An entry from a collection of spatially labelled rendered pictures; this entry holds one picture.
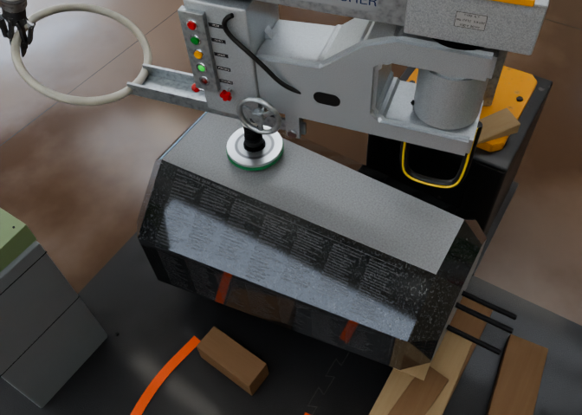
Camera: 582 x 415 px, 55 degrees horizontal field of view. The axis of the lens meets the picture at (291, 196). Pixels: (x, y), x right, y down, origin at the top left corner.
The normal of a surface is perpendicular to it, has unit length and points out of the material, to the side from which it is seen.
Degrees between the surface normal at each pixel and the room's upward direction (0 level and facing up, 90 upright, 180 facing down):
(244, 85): 90
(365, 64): 90
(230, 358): 0
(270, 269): 45
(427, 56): 90
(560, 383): 0
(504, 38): 90
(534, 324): 0
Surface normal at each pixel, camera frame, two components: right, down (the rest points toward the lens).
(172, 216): -0.38, 0.06
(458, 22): -0.37, 0.74
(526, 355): -0.05, -0.61
